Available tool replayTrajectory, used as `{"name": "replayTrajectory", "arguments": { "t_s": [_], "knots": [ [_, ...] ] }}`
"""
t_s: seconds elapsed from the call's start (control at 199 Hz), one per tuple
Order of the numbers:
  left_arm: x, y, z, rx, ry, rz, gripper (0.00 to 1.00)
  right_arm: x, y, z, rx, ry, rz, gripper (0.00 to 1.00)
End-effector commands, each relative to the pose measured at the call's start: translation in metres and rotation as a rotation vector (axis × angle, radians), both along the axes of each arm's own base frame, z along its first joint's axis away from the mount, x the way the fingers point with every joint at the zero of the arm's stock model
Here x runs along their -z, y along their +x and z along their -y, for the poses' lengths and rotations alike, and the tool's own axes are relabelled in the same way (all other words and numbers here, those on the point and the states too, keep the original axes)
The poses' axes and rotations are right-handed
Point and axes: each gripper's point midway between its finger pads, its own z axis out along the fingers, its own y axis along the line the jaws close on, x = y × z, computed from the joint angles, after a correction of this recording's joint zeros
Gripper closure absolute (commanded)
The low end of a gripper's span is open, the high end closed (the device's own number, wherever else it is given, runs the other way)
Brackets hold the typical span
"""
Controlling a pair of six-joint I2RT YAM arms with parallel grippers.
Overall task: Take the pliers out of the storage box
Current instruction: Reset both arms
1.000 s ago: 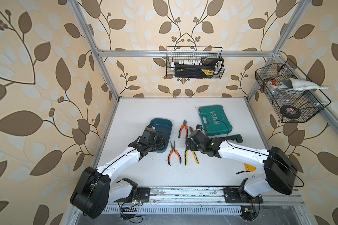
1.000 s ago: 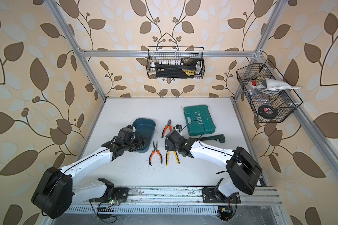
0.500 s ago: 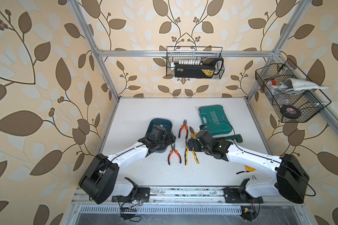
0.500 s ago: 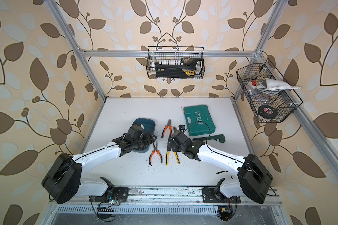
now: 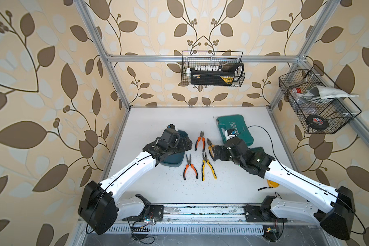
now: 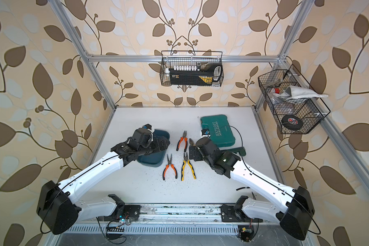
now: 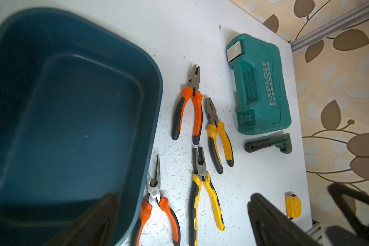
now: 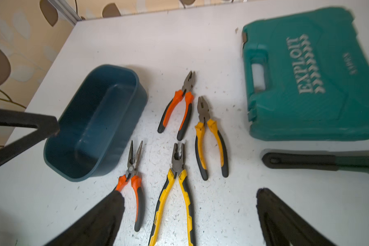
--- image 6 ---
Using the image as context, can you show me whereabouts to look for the yellow combination pliers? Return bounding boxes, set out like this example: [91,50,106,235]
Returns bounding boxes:
[189,138,196,148]

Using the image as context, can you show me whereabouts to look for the yellow black crimping pliers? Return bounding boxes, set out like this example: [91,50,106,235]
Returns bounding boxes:
[180,152,197,181]

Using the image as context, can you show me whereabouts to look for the dark teal storage tray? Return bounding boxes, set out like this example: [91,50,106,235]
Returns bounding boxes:
[137,129,170,168]

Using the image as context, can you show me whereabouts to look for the orange combination pliers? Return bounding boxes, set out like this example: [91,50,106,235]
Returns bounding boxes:
[176,131,188,153]

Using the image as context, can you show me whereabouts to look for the orange needle nose pliers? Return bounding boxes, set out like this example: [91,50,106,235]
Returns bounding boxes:
[163,155,178,181]

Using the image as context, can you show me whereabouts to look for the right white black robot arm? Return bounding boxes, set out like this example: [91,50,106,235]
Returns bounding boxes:
[189,137,315,240]

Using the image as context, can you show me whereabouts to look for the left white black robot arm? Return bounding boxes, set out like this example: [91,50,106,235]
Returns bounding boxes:
[36,124,170,235]

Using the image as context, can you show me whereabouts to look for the black yellow tool box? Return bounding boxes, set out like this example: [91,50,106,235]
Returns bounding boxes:
[169,70,213,86]

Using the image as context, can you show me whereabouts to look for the green plastic tool case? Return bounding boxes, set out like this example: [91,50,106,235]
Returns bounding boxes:
[200,114,236,147]

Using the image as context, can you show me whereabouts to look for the green clamp tool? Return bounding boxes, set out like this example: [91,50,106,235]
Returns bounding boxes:
[226,147,247,156]

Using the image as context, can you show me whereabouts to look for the black tape roll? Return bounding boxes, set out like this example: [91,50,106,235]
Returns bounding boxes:
[281,115,303,131]

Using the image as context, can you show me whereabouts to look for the grey cloth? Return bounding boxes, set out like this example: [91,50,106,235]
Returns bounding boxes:
[273,86,329,100]

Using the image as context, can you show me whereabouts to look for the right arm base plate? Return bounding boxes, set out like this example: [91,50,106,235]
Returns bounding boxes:
[220,196,263,223]

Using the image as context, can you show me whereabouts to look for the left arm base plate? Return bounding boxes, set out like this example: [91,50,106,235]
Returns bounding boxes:
[98,204,141,222]

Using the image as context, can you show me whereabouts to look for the aluminium front rail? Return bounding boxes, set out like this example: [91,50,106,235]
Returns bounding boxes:
[53,202,309,225]

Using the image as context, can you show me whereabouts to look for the back black wire basket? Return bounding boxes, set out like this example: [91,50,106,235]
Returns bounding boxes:
[160,50,224,87]

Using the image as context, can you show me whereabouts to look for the black wire basket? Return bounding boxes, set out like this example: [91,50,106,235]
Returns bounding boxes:
[160,50,224,87]
[258,65,331,134]

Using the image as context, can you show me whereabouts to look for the right black wire basket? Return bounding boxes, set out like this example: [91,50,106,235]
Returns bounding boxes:
[258,65,331,134]

